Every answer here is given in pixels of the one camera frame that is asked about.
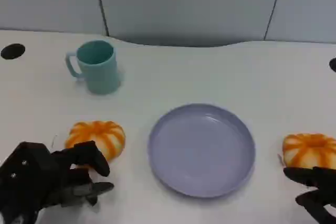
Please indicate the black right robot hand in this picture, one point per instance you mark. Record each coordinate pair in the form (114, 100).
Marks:
(324, 182)

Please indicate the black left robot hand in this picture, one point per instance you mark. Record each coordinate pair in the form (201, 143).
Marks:
(31, 176)

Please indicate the orange and white bread roll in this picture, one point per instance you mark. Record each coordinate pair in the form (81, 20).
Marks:
(309, 148)
(99, 133)

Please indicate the pale green mug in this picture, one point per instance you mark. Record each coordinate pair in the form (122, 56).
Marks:
(102, 77)

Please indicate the lilac plate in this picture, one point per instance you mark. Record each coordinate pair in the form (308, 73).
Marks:
(202, 150)

